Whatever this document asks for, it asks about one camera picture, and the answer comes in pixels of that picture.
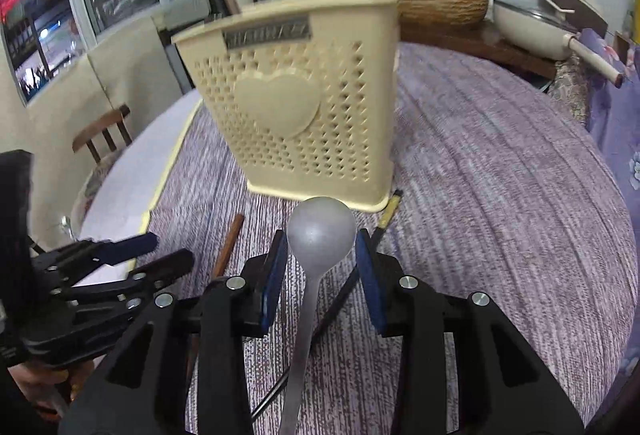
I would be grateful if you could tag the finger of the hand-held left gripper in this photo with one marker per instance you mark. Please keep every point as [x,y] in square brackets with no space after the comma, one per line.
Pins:
[130,247]
[170,265]

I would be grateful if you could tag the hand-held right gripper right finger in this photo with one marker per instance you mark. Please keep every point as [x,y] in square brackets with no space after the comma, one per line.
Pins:
[372,285]

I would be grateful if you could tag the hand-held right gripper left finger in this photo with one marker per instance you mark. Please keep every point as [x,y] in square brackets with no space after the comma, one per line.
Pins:
[274,285]

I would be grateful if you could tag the metal spoon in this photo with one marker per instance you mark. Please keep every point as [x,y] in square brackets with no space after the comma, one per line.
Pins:
[320,230]

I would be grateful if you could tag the beige plastic utensil holder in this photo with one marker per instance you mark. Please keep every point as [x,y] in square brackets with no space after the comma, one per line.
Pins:
[280,105]

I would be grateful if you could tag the person's left hand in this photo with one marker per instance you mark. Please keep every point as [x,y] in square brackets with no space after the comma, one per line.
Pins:
[45,385]

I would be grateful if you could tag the white board yellow edge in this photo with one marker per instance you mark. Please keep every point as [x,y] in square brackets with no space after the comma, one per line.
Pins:
[135,175]

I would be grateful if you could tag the black chopstick gold tip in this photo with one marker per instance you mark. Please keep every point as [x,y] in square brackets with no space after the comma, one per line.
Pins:
[392,207]

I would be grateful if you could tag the cat print cushion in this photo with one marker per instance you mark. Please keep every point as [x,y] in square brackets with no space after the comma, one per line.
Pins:
[95,175]

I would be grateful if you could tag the small wooden chair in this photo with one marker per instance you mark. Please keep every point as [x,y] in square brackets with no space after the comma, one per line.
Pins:
[100,125]

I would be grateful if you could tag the purple striped tablecloth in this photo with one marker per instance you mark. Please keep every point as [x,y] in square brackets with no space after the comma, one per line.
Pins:
[500,215]

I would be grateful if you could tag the grey water dispenser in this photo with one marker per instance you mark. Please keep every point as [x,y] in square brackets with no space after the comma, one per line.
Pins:
[185,10]

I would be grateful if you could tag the dark wooden counter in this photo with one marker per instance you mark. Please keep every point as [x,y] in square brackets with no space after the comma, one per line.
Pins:
[475,42]

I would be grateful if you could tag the brown patterned cloth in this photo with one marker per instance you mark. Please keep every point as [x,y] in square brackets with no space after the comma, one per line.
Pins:
[570,85]

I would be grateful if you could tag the woven pattern basin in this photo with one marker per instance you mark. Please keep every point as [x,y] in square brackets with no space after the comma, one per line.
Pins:
[440,5]

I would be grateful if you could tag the purple floral cloth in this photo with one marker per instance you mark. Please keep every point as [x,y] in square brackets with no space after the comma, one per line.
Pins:
[620,130]

